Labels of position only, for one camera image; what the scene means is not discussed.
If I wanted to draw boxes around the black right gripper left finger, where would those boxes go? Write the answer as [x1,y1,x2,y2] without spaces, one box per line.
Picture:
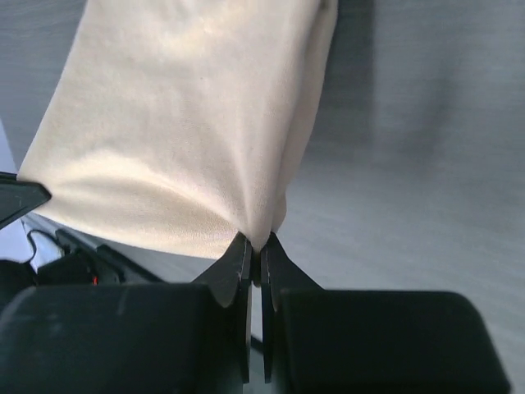
[1,234,252,393]

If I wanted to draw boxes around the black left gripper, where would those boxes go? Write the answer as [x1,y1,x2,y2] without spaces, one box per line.
[0,172,162,304]

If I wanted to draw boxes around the beige t shirt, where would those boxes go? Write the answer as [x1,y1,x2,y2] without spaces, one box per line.
[19,1,338,259]

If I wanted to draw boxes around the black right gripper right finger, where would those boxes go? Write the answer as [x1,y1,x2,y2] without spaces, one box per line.
[260,236,511,393]

